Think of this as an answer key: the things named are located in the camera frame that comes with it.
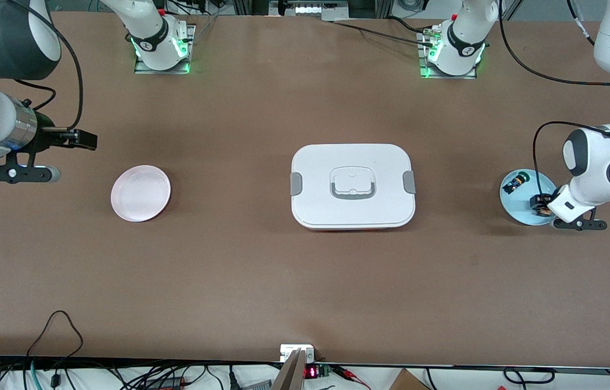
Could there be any white lidded box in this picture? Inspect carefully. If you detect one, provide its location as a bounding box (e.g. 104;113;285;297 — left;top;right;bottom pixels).
290;144;417;232

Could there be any small white socket box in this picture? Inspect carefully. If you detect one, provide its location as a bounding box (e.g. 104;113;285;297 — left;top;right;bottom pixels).
280;344;317;363

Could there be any light blue round plate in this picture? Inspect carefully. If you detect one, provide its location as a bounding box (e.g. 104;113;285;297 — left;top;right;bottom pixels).
500;169;561;226

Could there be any pink round plate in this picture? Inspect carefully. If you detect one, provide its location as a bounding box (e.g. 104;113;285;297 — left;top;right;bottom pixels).
111;165;172;223

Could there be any brown cardboard piece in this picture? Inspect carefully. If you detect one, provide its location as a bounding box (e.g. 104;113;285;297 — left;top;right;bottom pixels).
388;368;430;390

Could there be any red clip lead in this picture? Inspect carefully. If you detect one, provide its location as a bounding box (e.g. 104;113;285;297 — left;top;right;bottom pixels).
334;365;372;390

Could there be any white light bar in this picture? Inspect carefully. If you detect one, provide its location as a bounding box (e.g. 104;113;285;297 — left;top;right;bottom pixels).
293;2;350;17

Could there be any blue push button switch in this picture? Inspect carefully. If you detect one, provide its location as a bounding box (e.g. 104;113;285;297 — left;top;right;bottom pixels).
502;171;532;195

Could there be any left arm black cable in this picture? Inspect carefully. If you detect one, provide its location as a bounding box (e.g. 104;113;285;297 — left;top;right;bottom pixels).
498;0;610;197

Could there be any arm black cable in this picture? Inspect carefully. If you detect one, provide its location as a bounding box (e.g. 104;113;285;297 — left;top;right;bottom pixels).
498;0;610;197
11;0;84;132

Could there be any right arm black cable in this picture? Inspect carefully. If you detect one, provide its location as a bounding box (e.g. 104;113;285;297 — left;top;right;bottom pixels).
11;0;84;132

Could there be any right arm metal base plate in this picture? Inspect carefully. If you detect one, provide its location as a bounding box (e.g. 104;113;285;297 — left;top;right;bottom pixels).
133;24;198;75

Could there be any looped black cable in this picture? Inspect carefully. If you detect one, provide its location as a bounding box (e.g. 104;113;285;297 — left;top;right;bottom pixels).
24;310;85;361
502;367;556;386

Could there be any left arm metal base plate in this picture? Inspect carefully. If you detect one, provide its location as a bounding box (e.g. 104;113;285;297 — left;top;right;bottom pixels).
417;28;480;80

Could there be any long black cable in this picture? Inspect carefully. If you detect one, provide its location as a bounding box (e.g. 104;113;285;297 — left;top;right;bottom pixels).
331;16;438;48

